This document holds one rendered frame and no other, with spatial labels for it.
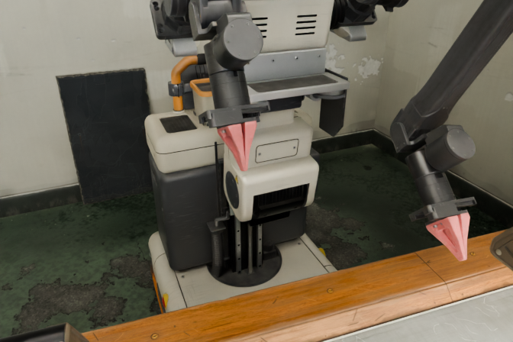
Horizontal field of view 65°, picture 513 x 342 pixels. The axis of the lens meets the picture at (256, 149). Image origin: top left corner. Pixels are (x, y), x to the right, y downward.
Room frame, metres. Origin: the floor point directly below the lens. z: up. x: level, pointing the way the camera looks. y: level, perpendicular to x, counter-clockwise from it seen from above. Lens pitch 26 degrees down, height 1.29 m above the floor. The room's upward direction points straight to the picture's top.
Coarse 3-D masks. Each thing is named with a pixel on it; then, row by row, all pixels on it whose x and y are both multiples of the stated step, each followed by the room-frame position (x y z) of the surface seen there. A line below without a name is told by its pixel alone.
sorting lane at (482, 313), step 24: (504, 288) 0.56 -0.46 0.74; (432, 312) 0.50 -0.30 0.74; (456, 312) 0.50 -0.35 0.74; (480, 312) 0.50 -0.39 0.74; (504, 312) 0.50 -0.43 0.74; (360, 336) 0.45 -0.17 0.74; (384, 336) 0.45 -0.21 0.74; (408, 336) 0.45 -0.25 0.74; (432, 336) 0.45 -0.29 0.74; (456, 336) 0.45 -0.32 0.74; (480, 336) 0.45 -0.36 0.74; (504, 336) 0.45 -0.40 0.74
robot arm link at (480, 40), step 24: (504, 0) 0.61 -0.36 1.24; (480, 24) 0.64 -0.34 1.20; (504, 24) 0.61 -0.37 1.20; (456, 48) 0.67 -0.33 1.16; (480, 48) 0.63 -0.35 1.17; (456, 72) 0.65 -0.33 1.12; (480, 72) 0.65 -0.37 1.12; (432, 96) 0.68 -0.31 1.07; (456, 96) 0.67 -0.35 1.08; (408, 120) 0.71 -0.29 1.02; (432, 120) 0.68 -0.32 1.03
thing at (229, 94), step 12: (240, 72) 0.61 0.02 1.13; (216, 84) 0.59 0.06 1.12; (228, 84) 0.59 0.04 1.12; (240, 84) 0.59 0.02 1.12; (216, 96) 0.59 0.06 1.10; (228, 96) 0.58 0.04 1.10; (240, 96) 0.58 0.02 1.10; (216, 108) 0.58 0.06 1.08; (228, 108) 0.56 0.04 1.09; (240, 108) 0.57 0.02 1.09; (252, 108) 0.58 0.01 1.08; (264, 108) 0.59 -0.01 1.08; (204, 120) 0.59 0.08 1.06
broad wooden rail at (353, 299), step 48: (480, 240) 0.67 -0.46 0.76; (288, 288) 0.53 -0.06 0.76; (336, 288) 0.53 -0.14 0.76; (384, 288) 0.53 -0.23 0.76; (432, 288) 0.54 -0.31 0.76; (480, 288) 0.55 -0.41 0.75; (96, 336) 0.43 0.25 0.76; (144, 336) 0.43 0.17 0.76; (192, 336) 0.43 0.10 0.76; (240, 336) 0.43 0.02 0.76; (288, 336) 0.44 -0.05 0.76; (336, 336) 0.45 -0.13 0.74
